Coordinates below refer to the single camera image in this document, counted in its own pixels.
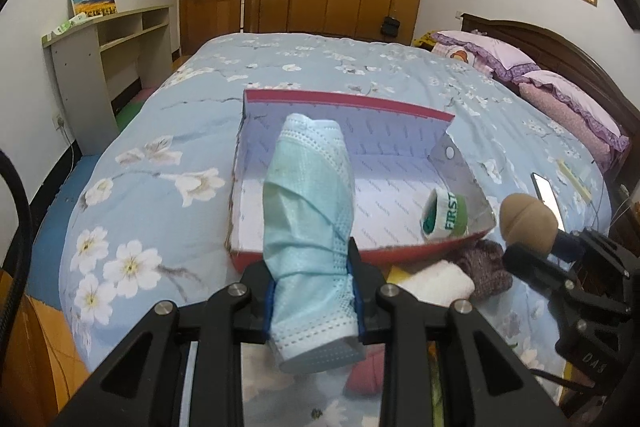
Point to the green white package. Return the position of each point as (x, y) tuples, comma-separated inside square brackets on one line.
[(65, 27)]

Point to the smartphone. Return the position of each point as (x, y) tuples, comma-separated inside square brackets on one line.
[(547, 199)]

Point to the black hanging bag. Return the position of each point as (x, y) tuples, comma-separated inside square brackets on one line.
[(390, 27)]

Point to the green foam mat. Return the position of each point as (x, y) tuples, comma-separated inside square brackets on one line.
[(131, 114)]

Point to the grey desk with shelves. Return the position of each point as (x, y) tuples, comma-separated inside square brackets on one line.
[(80, 77)]

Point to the wall socket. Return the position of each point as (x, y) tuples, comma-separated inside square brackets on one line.
[(60, 123)]

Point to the white cloth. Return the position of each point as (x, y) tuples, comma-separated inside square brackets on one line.
[(440, 282)]

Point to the red cardboard box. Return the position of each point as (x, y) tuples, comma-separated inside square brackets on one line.
[(390, 167)]

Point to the yellow knitted blanket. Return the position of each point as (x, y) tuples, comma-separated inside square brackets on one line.
[(422, 41)]

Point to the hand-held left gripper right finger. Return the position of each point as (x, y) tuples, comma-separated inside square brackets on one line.
[(356, 302)]

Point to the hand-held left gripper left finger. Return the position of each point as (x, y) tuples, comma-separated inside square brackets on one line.
[(270, 307)]

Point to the blue face mask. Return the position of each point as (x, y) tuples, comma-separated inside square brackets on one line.
[(305, 207)]

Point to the beige makeup sponge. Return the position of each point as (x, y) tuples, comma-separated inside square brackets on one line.
[(527, 219)]

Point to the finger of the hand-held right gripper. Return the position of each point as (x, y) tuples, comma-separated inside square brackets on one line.
[(532, 264), (567, 246)]

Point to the pale yellow strip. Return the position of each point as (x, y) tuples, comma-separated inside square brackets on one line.
[(575, 179)]

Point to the lilac ruffled pillow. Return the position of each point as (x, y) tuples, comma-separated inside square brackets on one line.
[(575, 107), (495, 54)]

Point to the blue floral quilt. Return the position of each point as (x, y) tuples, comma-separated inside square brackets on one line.
[(175, 132)]

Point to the brown knitted sock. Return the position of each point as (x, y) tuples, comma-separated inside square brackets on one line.
[(482, 267)]

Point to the cartoon print pillow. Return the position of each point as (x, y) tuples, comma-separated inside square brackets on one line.
[(455, 53)]

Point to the pink makeup sponge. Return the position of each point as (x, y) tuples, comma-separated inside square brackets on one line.
[(365, 374)]

